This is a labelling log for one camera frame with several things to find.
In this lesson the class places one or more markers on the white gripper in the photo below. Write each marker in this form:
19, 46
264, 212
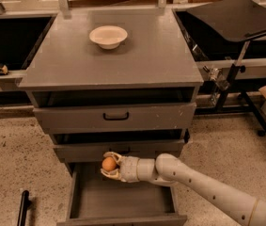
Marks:
130, 169

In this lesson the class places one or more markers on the orange fruit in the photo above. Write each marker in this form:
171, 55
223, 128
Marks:
109, 164

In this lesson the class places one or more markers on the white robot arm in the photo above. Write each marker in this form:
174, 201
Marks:
168, 170

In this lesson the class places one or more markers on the grey bottom drawer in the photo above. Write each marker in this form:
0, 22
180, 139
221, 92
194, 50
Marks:
98, 201

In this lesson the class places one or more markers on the grey drawer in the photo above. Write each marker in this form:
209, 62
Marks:
88, 119
98, 201
93, 152

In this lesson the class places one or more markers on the grey middle drawer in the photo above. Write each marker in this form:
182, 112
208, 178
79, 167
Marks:
93, 152

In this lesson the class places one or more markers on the grey top drawer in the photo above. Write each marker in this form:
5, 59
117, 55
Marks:
88, 119

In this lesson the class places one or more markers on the grey drawer cabinet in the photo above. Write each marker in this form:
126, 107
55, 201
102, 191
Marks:
153, 66

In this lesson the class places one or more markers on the black bar on floor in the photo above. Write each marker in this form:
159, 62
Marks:
24, 205

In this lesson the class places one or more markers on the white ceramic bowl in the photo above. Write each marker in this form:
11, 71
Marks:
108, 37

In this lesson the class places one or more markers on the yellow black tape measure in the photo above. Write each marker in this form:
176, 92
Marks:
3, 69

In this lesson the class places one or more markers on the black tray stand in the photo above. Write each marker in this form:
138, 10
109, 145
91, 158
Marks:
228, 42

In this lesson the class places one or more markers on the black top drawer handle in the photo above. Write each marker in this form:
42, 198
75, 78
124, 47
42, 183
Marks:
116, 117

